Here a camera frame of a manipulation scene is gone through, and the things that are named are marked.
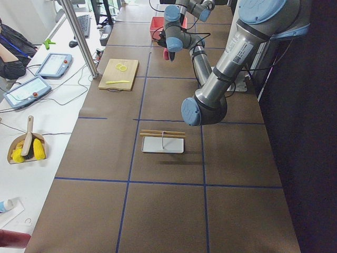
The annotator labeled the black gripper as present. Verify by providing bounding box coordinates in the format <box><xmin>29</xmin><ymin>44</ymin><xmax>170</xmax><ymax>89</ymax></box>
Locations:
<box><xmin>158</xmin><ymin>30</ymin><xmax>175</xmax><ymax>62</ymax></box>

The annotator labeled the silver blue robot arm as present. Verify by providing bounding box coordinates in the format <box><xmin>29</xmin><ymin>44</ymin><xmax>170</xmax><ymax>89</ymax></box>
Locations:
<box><xmin>161</xmin><ymin>1</ymin><xmax>215</xmax><ymax>34</ymax></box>
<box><xmin>160</xmin><ymin>1</ymin><xmax>312</xmax><ymax>126</ymax></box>

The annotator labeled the pink plastic bin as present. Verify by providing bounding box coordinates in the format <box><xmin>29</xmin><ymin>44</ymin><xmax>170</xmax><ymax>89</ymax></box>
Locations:
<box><xmin>150</xmin><ymin>14</ymin><xmax>186</xmax><ymax>50</ymax></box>

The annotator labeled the wooden cutting board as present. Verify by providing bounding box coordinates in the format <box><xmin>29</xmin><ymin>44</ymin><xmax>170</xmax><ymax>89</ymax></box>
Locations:
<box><xmin>98</xmin><ymin>59</ymin><xmax>139</xmax><ymax>91</ymax></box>

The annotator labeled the black rectangular box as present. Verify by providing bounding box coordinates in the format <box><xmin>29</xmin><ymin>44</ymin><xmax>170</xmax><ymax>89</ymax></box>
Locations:
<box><xmin>100</xmin><ymin>25</ymin><xmax>113</xmax><ymax>46</ymax></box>

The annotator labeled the yellow plastic knife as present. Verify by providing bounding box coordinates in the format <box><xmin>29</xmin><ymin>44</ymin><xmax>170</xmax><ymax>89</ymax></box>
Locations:
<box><xmin>105</xmin><ymin>80</ymin><xmax>130</xmax><ymax>85</ymax></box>

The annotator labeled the black keyboard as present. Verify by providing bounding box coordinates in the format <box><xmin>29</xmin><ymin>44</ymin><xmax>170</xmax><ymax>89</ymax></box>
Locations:
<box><xmin>77</xmin><ymin>14</ymin><xmax>91</xmax><ymax>38</ymax></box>

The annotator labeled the black computer mouse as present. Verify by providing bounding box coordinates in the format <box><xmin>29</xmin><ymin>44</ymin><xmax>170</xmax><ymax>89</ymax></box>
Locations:
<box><xmin>68</xmin><ymin>41</ymin><xmax>78</xmax><ymax>48</ymax></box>

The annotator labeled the upper wooden rack bar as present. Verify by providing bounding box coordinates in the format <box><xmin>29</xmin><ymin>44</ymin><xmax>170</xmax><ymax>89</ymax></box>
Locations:
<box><xmin>140</xmin><ymin>130</ymin><xmax>185</xmax><ymax>135</ymax></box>

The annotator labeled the wooden rack bar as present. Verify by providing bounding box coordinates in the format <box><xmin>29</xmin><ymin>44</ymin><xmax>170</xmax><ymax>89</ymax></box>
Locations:
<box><xmin>140</xmin><ymin>133</ymin><xmax>186</xmax><ymax>139</ymax></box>
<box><xmin>140</xmin><ymin>130</ymin><xmax>185</xmax><ymax>135</ymax></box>

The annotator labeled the lower wooden rack bar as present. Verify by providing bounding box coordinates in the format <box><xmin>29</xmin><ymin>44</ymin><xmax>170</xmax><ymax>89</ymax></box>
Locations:
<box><xmin>140</xmin><ymin>133</ymin><xmax>186</xmax><ymax>139</ymax></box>

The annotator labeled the white tray rack base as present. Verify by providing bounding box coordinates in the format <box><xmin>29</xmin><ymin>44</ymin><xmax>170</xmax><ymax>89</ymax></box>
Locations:
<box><xmin>141</xmin><ymin>137</ymin><xmax>184</xmax><ymax>154</ymax></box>

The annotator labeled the far blue teach pendant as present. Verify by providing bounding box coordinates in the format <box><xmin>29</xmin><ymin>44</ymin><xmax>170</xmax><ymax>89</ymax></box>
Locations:
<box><xmin>35</xmin><ymin>53</ymin><xmax>73</xmax><ymax>79</ymax></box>

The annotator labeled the blue teach pendant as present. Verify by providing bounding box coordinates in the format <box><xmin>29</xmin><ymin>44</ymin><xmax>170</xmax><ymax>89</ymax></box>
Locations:
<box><xmin>35</xmin><ymin>53</ymin><xmax>73</xmax><ymax>79</ymax></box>
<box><xmin>3</xmin><ymin>76</ymin><xmax>52</xmax><ymax>109</ymax></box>

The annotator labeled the green plastic clip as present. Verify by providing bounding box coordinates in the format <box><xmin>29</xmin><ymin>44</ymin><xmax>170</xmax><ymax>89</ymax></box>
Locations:
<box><xmin>43</xmin><ymin>38</ymin><xmax>56</xmax><ymax>50</ymax></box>

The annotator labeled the near blue teach pendant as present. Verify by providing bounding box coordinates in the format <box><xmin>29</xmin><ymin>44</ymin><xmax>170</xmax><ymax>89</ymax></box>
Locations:
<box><xmin>3</xmin><ymin>76</ymin><xmax>52</xmax><ymax>109</ymax></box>

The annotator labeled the person in dark jacket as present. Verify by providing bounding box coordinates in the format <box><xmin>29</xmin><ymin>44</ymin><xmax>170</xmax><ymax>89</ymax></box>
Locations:
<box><xmin>1</xmin><ymin>21</ymin><xmax>37</xmax><ymax>80</ymax></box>

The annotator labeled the small white bottle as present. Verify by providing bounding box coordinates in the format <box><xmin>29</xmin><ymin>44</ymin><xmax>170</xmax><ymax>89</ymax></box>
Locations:
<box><xmin>0</xmin><ymin>199</ymin><xmax>15</xmax><ymax>214</ymax></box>

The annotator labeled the red fire extinguisher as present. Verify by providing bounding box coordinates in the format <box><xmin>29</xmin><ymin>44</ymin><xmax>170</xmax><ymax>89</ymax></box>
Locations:
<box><xmin>1</xmin><ymin>229</ymin><xmax>31</xmax><ymax>249</ymax></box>

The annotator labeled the aluminium frame post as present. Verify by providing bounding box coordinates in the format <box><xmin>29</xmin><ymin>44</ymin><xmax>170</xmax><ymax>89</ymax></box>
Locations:
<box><xmin>60</xmin><ymin>0</ymin><xmax>99</xmax><ymax>79</ymax></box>

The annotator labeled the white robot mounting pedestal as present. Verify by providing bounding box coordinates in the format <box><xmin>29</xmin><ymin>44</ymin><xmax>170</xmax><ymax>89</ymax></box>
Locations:
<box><xmin>227</xmin><ymin>71</ymin><xmax>247</xmax><ymax>92</ymax></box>

